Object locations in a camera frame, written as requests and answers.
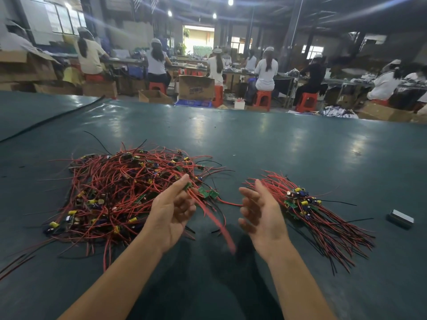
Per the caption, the person's left hand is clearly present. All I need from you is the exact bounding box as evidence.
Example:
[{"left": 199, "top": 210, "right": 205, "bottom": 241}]
[{"left": 141, "top": 173, "right": 198, "bottom": 254}]

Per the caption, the person's right hand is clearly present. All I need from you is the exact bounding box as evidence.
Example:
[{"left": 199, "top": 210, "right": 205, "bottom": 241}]
[{"left": 238, "top": 180, "right": 292, "bottom": 260}]

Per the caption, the wired circuit board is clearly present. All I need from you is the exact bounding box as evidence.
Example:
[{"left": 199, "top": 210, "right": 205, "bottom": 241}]
[{"left": 183, "top": 183, "right": 242, "bottom": 255}]

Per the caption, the pile of red-wired boards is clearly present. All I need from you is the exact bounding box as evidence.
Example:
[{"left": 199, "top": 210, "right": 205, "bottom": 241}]
[{"left": 0, "top": 144, "right": 231, "bottom": 277}]

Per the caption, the sorted bundle of wired boards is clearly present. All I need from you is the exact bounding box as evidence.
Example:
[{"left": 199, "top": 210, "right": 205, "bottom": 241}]
[{"left": 246, "top": 171, "right": 376, "bottom": 274}]

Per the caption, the person's right forearm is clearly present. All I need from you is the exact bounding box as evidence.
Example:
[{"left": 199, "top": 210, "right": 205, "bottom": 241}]
[{"left": 263, "top": 246, "right": 338, "bottom": 320}]

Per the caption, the person's left forearm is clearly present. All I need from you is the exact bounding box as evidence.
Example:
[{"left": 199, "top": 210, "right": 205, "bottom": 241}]
[{"left": 59, "top": 236, "right": 168, "bottom": 320}]

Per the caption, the dark green table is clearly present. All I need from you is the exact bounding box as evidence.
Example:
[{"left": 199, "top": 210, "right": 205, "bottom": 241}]
[{"left": 0, "top": 92, "right": 427, "bottom": 320}]

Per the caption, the blue plastic crate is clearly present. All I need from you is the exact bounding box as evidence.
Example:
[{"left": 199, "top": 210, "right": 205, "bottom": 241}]
[{"left": 175, "top": 98, "right": 214, "bottom": 108}]

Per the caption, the heap of black white items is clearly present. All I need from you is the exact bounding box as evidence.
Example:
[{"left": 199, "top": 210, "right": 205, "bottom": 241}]
[{"left": 320, "top": 106, "right": 359, "bottom": 119}]

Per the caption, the small black grey block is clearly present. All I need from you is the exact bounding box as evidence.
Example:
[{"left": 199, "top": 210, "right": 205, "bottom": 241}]
[{"left": 387, "top": 209, "right": 415, "bottom": 230}]

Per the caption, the yellow sack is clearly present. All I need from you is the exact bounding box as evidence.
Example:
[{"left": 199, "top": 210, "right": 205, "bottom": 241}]
[{"left": 63, "top": 68, "right": 84, "bottom": 87}]

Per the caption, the large open cardboard box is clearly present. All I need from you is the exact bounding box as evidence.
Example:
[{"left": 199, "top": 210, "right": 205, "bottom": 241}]
[{"left": 0, "top": 51, "right": 57, "bottom": 83}]

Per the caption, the grid window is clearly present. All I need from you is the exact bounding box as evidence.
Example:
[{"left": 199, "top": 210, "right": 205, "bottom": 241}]
[{"left": 43, "top": 2, "right": 86, "bottom": 34}]

